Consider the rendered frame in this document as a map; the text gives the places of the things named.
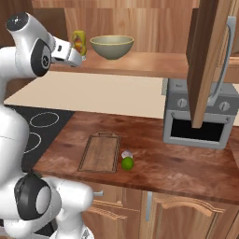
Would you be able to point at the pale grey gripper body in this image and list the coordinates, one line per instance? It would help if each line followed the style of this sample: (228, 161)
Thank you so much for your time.
(74, 57)

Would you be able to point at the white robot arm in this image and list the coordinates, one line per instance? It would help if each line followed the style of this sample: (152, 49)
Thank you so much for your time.
(12, 130)

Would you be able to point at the yellow condiment bottle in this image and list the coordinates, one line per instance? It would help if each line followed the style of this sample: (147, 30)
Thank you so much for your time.
(79, 39)

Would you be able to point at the pale green bowl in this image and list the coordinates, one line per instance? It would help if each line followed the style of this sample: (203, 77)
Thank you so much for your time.
(111, 46)

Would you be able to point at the wooden cutting board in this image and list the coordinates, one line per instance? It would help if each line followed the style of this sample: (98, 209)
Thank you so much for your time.
(100, 153)

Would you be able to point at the white garlic bulb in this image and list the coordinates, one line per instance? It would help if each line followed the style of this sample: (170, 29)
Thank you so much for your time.
(127, 153)

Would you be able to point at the green lime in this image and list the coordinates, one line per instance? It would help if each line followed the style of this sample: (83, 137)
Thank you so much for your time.
(127, 164)

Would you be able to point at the wooden base cabinet door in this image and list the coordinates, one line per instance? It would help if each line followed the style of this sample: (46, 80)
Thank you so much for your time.
(186, 217)

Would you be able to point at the black hob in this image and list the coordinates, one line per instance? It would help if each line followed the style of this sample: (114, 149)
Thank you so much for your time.
(46, 124)

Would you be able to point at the grey toaster oven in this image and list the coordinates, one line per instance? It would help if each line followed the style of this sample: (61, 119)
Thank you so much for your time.
(199, 130)

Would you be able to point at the wooden wall cabinet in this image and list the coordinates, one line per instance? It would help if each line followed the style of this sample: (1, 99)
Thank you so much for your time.
(140, 28)

